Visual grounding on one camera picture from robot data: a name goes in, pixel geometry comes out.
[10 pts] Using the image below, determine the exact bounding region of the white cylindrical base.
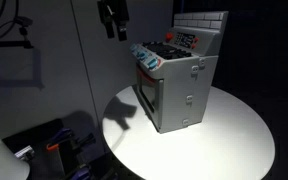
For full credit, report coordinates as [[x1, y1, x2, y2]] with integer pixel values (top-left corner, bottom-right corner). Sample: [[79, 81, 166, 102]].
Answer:
[[0, 116, 31, 180]]

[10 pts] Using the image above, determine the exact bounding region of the orange handled clamp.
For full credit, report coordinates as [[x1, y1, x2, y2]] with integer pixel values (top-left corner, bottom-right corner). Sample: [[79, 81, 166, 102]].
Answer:
[[45, 128, 74, 152]]

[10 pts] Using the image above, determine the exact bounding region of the black storage box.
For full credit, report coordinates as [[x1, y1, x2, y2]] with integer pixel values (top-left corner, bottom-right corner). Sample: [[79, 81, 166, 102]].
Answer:
[[2, 118, 100, 180]]

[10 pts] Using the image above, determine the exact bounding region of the silver metal tool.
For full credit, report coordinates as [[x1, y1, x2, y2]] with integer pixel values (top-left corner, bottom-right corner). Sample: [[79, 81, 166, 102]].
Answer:
[[14, 146, 36, 163]]

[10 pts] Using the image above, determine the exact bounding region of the grey toy stove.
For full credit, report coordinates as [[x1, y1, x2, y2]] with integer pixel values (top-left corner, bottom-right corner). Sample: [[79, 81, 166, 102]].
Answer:
[[129, 10, 230, 135]]

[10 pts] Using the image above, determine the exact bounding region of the round white table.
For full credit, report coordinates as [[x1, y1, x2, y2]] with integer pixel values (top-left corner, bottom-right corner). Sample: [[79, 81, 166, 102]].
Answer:
[[102, 84, 276, 180]]

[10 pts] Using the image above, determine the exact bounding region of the red oven door handle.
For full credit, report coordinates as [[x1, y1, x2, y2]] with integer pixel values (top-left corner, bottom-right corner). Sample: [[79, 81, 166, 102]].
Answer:
[[136, 65, 159, 84]]

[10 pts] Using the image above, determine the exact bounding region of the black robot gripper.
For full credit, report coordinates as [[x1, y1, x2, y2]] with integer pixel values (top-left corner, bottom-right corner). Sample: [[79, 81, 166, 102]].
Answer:
[[97, 0, 130, 43]]

